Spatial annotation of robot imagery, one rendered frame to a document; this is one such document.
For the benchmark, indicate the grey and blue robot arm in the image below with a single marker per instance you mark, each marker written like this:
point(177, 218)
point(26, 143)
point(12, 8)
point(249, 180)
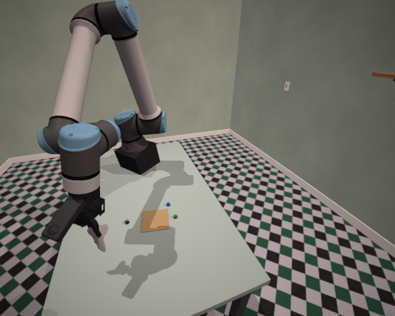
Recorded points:
point(81, 145)

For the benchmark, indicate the orange flat mat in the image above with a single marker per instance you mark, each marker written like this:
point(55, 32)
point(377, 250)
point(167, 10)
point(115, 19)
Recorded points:
point(155, 220)

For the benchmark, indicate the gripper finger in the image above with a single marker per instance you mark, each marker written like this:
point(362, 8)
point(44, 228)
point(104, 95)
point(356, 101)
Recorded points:
point(97, 232)

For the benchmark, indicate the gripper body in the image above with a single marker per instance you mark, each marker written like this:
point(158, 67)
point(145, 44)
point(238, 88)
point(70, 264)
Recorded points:
point(93, 206)

